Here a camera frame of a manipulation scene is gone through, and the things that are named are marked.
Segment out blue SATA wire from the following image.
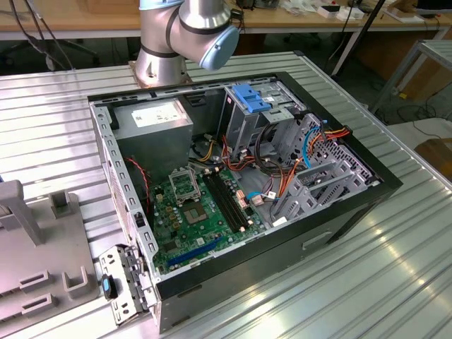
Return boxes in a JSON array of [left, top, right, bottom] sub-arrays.
[[246, 125, 325, 206]]

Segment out orange red power wire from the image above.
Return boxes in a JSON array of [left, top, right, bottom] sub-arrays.
[[273, 127, 353, 199]]

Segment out grey metal disk bay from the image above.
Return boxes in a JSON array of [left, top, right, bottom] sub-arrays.
[[270, 112, 384, 229]]

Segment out black RAM slot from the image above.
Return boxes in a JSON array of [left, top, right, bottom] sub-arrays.
[[206, 172, 242, 231], [210, 171, 245, 229], [214, 170, 249, 227], [203, 172, 238, 232]]

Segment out metal socket cover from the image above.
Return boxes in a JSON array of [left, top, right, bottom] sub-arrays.
[[168, 166, 203, 206]]

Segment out metal optical drive cage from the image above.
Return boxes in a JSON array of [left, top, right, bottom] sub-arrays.
[[222, 81, 308, 149]]

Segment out green motherboard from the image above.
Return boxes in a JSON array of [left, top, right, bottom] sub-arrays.
[[151, 165, 268, 275]]

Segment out blue drive cage latch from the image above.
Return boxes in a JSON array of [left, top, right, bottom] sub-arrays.
[[232, 83, 273, 114]]

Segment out grey power supply unit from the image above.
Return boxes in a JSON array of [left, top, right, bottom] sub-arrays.
[[112, 97, 194, 184]]

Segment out blue expansion slot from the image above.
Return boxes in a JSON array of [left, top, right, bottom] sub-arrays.
[[166, 235, 225, 268]]

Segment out black case fan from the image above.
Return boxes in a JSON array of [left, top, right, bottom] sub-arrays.
[[121, 153, 153, 216]]

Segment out black PC case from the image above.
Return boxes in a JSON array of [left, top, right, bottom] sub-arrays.
[[86, 71, 404, 335]]

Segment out brown cardboard box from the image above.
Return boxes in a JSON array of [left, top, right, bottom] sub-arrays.
[[413, 138, 452, 177]]

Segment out wooden desk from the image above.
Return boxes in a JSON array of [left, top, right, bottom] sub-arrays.
[[0, 0, 452, 77]]

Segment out red orange drive wires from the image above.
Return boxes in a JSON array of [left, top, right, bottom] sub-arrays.
[[219, 136, 258, 174]]

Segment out yellow black power wires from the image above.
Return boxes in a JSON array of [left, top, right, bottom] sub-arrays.
[[189, 133, 222, 165]]

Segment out black sleeved cable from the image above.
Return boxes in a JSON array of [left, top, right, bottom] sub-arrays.
[[254, 121, 287, 167]]

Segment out red black twisted wire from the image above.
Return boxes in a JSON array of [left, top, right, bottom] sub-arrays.
[[124, 157, 153, 215]]

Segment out blue black bracket handle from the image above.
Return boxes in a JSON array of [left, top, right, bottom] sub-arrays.
[[100, 275, 120, 302]]

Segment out metal slot retention bracket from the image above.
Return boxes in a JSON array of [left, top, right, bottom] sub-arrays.
[[98, 244, 159, 326]]

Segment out aluminium frame table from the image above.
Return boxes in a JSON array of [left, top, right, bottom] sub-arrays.
[[370, 38, 452, 116]]

